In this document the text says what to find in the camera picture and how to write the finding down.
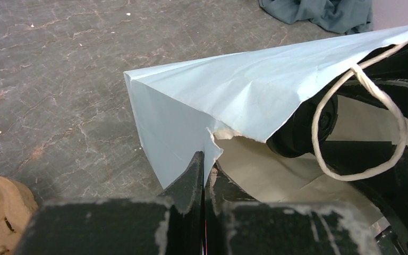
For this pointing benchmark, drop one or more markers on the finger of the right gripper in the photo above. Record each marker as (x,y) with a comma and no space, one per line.
(394,74)
(388,191)

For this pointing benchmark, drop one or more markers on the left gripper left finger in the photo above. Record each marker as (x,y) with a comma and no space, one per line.
(170,223)

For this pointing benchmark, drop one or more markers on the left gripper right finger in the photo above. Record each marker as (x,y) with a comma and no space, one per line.
(237,223)

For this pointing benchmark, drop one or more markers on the black coffee cup lid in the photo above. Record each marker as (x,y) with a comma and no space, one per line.
(293,139)

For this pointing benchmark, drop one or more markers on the light blue paper bag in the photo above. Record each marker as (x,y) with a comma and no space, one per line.
(229,105)

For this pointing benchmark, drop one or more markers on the blue crumpled cloth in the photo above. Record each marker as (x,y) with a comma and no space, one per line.
(342,17)

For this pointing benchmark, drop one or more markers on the brown cardboard cup carrier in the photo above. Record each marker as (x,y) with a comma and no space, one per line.
(17,205)

